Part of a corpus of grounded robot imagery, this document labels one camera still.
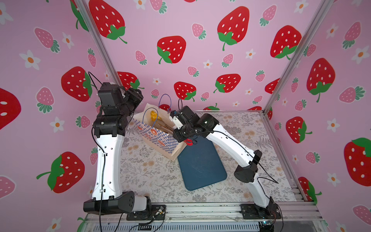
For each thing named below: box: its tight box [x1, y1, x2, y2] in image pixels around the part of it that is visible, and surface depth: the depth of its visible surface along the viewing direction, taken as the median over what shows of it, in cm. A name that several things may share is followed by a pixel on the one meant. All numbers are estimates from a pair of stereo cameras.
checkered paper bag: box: [132, 93, 188, 162], surface depth 82 cm
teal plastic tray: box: [177, 136, 228, 191], surface depth 90 cm
